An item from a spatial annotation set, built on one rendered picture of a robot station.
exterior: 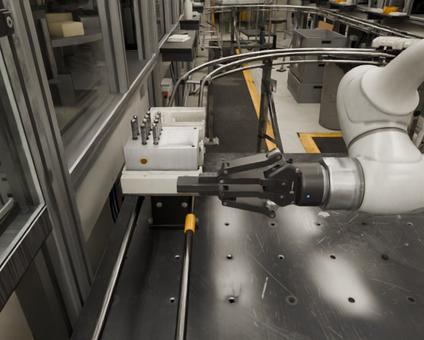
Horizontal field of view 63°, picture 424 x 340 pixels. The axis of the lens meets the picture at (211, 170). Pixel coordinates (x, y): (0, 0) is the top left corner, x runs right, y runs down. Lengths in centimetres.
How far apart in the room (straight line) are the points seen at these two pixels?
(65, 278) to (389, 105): 59
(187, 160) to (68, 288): 28
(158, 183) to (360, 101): 38
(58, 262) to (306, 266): 45
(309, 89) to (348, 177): 326
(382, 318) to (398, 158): 27
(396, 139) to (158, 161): 40
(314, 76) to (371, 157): 322
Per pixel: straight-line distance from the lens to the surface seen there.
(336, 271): 74
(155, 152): 60
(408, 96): 65
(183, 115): 90
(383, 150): 62
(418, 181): 62
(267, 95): 201
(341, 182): 57
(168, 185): 60
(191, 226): 58
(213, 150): 266
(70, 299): 65
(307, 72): 377
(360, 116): 65
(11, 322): 167
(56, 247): 57
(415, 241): 89
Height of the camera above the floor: 118
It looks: 29 degrees down
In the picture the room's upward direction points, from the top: straight up
